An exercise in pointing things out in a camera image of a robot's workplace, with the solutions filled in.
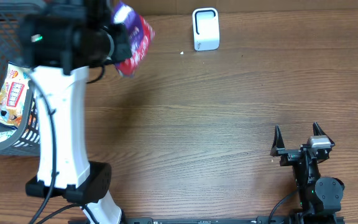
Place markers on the dark grey plastic basket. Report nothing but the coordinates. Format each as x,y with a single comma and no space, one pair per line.
21,139

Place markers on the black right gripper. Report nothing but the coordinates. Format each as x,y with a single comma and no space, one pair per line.
289,155

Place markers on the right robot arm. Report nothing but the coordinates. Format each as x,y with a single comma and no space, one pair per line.
320,197

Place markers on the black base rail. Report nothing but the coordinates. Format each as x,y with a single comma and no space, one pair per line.
257,220

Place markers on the white barcode scanner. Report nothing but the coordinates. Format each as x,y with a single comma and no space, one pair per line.
206,32

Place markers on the purple red pad package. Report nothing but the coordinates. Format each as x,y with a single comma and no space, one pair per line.
140,33

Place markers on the yellow snack bag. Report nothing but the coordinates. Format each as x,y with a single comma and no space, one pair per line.
13,94

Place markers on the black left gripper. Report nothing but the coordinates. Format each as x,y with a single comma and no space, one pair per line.
120,32

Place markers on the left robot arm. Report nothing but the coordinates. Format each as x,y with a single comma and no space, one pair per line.
60,45

